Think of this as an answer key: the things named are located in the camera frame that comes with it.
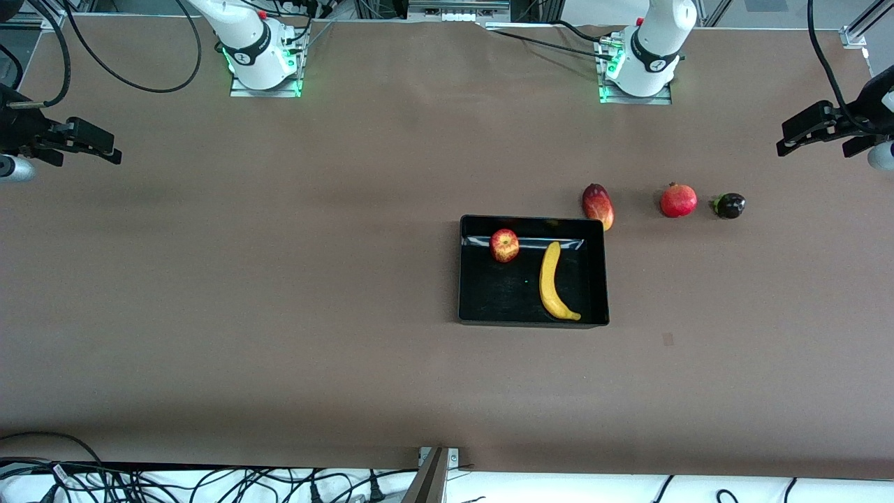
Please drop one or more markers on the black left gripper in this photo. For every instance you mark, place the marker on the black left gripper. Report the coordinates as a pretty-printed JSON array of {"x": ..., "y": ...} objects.
[{"x": 868, "y": 120}]

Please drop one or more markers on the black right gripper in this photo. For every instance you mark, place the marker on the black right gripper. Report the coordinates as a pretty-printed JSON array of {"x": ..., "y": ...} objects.
[{"x": 21, "y": 129}]

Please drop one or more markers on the yellow banana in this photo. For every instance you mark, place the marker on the yellow banana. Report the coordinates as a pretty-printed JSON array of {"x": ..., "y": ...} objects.
[{"x": 550, "y": 279}]

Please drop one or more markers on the red yellow apple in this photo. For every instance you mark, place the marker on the red yellow apple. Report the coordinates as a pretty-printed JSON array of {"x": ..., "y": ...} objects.
[{"x": 504, "y": 246}]

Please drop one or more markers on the black plastic box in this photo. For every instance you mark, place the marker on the black plastic box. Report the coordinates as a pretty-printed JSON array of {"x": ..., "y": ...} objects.
[{"x": 496, "y": 293}]

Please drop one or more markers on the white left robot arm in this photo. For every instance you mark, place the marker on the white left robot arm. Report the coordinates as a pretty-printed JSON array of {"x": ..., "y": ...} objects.
[{"x": 653, "y": 42}]

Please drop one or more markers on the dark purple mangosteen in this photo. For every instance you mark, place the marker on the dark purple mangosteen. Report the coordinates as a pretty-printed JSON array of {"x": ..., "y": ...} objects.
[{"x": 730, "y": 206}]

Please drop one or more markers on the red pomegranate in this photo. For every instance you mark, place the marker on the red pomegranate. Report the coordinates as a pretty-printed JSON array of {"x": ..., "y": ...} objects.
[{"x": 678, "y": 201}]

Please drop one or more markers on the red yellow mango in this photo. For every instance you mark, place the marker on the red yellow mango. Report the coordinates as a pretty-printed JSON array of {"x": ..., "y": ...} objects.
[{"x": 598, "y": 207}]

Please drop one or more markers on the brown table cover sheet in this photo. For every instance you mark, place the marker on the brown table cover sheet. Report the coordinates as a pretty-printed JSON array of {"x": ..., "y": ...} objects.
[{"x": 279, "y": 349}]

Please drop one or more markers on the silver power strip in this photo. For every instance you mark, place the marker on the silver power strip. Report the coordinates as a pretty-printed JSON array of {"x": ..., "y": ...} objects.
[{"x": 457, "y": 14}]

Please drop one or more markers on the aluminium frame profile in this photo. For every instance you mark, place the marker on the aluminium frame profile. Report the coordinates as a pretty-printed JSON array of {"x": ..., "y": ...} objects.
[
  {"x": 28, "y": 22},
  {"x": 855, "y": 35}
]

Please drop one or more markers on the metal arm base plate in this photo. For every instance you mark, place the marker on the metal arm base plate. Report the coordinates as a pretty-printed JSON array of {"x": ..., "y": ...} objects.
[
  {"x": 635, "y": 100},
  {"x": 265, "y": 93}
]

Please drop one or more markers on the metal camera mast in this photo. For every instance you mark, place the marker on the metal camera mast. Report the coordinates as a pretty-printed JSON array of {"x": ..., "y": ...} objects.
[{"x": 429, "y": 482}]

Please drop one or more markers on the small metal bracket plate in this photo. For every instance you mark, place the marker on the small metal bracket plate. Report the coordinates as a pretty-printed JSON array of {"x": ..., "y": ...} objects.
[{"x": 454, "y": 457}]

